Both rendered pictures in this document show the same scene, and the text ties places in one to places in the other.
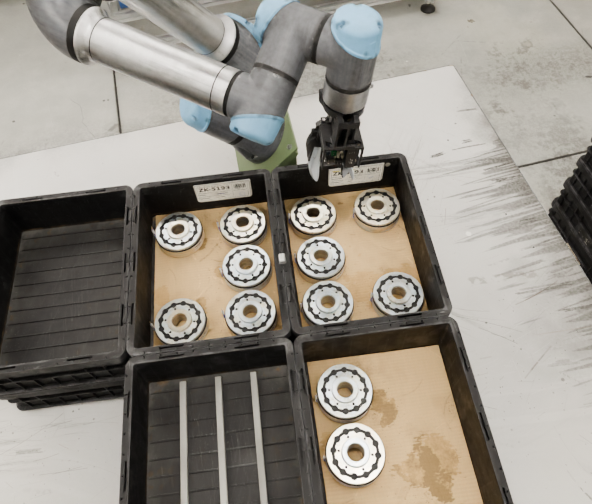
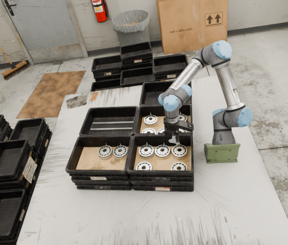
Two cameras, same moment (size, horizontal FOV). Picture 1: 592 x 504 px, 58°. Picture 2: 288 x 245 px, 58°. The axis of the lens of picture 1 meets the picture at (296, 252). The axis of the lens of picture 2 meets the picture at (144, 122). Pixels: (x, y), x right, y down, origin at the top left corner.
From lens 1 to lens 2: 1.45 m
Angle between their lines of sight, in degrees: 62
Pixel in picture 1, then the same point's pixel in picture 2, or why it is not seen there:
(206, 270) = not seen: hidden behind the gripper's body
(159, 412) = (130, 118)
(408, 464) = (99, 164)
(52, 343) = (154, 99)
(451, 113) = (256, 235)
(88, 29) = (191, 61)
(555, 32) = not seen: outside the picture
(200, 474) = (114, 125)
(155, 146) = not seen: hidden behind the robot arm
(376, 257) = (161, 168)
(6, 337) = (158, 92)
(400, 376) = (121, 166)
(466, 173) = (212, 229)
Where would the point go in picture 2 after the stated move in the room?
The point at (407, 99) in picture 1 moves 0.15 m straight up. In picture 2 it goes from (266, 216) to (272, 203)
